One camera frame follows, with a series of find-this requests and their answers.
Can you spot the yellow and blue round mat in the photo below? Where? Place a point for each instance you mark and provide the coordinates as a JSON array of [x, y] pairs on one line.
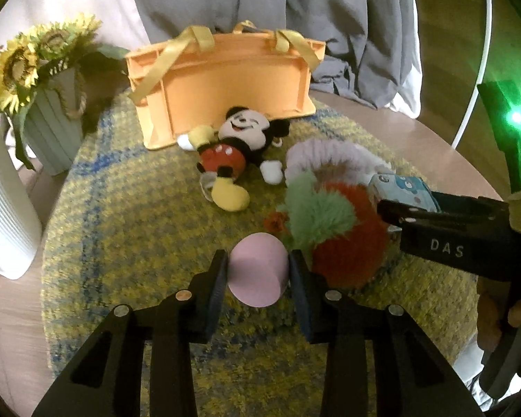
[[130, 234]]

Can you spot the grey rumpled cloth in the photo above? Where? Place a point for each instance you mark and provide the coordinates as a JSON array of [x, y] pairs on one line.
[[286, 4]]

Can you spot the green ribbed flower pot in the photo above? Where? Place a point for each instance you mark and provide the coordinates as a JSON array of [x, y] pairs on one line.
[[54, 130]]

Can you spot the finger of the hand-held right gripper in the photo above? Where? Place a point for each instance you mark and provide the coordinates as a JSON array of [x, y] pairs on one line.
[[464, 203], [401, 213]]

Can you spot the green and orange fluffy plush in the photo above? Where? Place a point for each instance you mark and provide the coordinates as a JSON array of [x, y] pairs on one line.
[[338, 234]]

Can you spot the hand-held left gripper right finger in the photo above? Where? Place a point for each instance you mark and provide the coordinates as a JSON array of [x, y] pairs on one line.
[[298, 289]]

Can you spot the pink cup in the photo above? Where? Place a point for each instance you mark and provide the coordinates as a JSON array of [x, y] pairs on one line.
[[255, 269]]

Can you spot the small orange flower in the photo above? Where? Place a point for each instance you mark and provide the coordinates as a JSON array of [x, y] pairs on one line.
[[274, 222]]

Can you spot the white hoop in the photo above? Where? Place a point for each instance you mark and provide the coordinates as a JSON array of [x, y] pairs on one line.
[[482, 52]]

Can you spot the artificial sunflower bouquet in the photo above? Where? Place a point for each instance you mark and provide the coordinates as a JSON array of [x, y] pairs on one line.
[[21, 65]]

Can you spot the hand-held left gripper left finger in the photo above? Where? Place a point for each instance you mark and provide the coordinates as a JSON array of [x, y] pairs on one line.
[[219, 289]]

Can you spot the mouse plush toy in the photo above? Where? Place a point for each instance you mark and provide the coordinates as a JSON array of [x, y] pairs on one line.
[[230, 147]]

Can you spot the white ribbed vase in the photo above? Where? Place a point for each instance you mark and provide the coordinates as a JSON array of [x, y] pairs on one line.
[[4, 213]]

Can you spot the blue patterned soft packet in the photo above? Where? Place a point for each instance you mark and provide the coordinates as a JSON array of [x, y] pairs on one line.
[[399, 189]]

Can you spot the pink fluffy plush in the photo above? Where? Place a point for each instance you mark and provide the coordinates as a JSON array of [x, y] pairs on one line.
[[317, 152]]

